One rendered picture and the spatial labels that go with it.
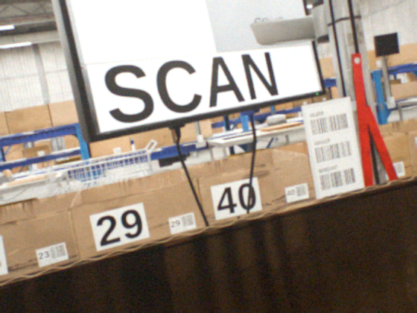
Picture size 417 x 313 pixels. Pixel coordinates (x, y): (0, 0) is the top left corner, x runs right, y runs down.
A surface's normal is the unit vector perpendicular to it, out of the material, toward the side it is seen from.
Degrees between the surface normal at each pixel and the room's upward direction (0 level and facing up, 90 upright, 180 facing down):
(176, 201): 90
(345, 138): 90
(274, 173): 90
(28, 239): 90
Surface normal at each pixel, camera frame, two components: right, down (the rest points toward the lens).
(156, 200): 0.21, 0.02
